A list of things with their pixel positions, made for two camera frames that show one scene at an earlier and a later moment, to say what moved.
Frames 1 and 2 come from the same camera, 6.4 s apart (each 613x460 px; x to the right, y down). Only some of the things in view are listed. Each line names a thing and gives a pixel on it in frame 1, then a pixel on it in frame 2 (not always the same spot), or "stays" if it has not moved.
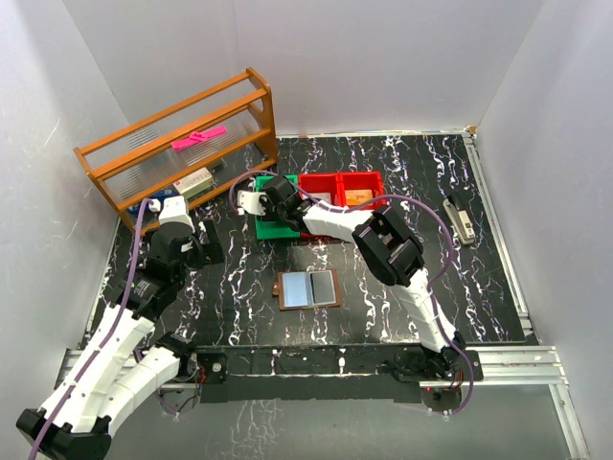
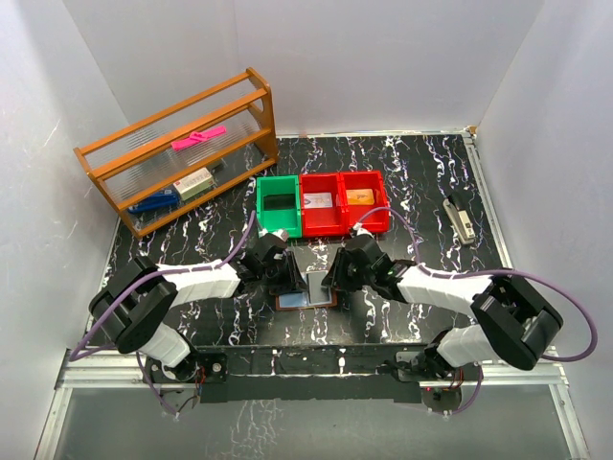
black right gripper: (267, 203) -> (336, 278)
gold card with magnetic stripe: (357, 196) stays
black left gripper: (213, 254) -> (293, 282)
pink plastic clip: (197, 136) stays
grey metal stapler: (460, 220) stays
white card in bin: (327, 196) stays
